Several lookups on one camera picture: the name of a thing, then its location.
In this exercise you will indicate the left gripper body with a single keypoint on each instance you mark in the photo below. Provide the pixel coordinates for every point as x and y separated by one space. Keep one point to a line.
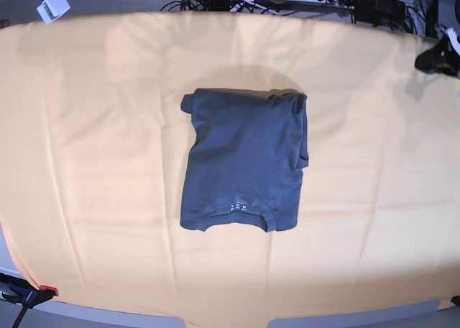
453 39

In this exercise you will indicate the blue-grey T-shirt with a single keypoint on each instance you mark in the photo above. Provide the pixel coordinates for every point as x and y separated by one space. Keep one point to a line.
246 164

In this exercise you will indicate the black power adapter brick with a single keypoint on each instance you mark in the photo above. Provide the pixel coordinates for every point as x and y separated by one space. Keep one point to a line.
380 9

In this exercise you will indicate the yellow tablecloth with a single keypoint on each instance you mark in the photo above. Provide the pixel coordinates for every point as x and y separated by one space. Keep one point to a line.
94 148

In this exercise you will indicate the blue red bar clamp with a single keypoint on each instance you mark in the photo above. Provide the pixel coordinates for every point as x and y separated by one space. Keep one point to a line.
19 291

